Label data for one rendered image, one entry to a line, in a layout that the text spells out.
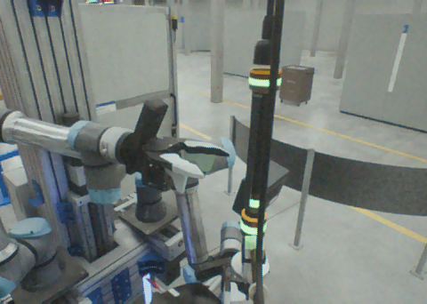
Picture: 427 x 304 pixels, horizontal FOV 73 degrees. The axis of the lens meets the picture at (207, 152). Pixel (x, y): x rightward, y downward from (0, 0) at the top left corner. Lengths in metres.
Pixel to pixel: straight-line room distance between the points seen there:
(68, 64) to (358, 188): 2.11
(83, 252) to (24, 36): 0.88
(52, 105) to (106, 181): 0.57
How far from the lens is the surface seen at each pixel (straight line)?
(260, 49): 0.40
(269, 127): 0.34
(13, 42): 1.14
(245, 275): 0.55
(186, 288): 0.93
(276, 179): 1.35
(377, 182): 2.49
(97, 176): 0.69
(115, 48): 2.38
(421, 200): 2.65
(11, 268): 1.05
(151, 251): 1.45
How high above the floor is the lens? 1.88
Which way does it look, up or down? 24 degrees down
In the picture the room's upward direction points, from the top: straight up
